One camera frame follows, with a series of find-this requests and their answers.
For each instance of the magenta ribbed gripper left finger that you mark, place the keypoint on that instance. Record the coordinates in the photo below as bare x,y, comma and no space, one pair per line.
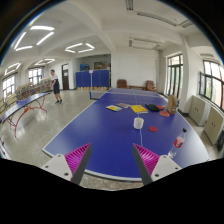
70,166

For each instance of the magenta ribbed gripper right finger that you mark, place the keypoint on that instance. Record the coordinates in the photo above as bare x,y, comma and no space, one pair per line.
151,166

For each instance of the small red round lid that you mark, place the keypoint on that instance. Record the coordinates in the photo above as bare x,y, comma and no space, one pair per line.
153,129

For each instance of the white paper cup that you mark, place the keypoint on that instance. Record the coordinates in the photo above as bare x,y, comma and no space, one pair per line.
138,123

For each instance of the clear plastic bottle red label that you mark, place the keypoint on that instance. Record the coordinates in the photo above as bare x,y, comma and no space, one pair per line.
177,144

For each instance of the blue table tennis table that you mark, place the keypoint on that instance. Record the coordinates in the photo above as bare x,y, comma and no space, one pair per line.
112,136

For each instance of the red table tennis paddle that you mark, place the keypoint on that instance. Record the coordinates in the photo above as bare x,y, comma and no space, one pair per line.
164,113

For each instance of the yellow book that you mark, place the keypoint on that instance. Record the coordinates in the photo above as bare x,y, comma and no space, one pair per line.
138,109

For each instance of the black table tennis paddle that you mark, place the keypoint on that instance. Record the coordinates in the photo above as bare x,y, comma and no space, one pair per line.
152,107

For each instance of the red paddle near bag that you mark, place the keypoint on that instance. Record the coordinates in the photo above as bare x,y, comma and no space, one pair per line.
160,107

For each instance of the grey pink booklet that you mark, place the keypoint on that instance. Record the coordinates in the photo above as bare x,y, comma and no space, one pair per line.
123,105

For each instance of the colourful picture book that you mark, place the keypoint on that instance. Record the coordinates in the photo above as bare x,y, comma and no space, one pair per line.
114,108

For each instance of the table tennis net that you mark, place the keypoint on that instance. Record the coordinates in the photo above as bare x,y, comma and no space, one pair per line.
134,93

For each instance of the right brown armchair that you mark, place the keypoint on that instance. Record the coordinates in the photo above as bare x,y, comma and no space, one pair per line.
150,86

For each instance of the brown armchair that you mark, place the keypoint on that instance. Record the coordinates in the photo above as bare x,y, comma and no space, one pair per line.
150,86
122,83

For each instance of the beige cabinet by window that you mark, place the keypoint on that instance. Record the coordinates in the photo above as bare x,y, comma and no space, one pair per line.
198,110

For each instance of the beige cabinet right near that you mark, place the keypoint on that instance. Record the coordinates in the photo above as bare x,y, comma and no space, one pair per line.
214,125

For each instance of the standing person dark shorts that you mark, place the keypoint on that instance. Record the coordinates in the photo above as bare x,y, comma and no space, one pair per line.
55,86

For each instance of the left brown armchair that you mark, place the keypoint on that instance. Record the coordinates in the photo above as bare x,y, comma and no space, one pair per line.
122,83

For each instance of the blue partition boards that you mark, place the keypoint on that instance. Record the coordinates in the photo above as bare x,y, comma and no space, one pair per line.
93,78

